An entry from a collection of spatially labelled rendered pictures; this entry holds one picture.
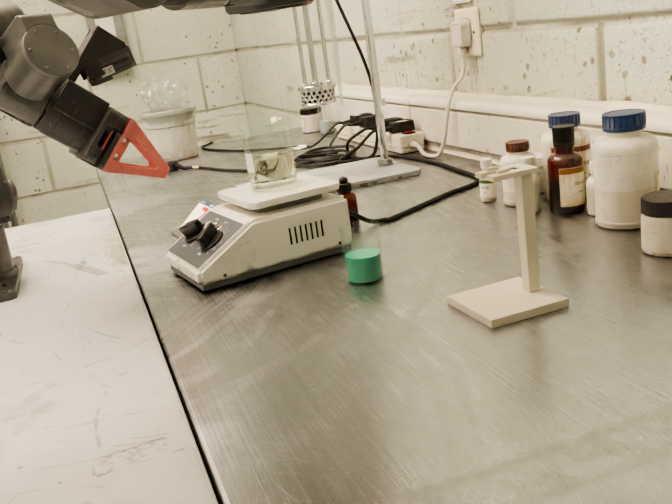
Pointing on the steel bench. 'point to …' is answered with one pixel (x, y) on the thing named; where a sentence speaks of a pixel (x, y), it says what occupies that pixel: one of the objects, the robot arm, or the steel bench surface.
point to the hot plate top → (307, 186)
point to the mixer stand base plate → (365, 172)
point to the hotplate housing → (270, 240)
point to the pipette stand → (496, 314)
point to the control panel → (190, 252)
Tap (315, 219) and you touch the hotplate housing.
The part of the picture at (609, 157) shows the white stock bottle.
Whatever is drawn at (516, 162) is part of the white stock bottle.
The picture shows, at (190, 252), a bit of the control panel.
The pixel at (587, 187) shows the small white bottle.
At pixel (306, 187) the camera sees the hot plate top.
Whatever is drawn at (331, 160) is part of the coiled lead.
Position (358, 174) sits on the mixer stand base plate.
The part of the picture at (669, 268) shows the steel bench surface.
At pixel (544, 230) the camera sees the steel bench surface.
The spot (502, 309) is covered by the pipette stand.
